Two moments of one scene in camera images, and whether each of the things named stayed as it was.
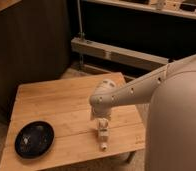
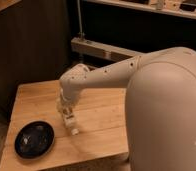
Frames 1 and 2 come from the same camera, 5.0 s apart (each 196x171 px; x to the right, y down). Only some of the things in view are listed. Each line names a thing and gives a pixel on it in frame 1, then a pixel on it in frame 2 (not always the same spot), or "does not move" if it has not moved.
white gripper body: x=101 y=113 → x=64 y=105
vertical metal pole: x=81 y=34 does not move
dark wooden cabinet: x=30 y=42 does not move
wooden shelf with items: x=187 y=8 does not move
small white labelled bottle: x=103 y=124 → x=70 y=121
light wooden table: x=64 y=105 does not move
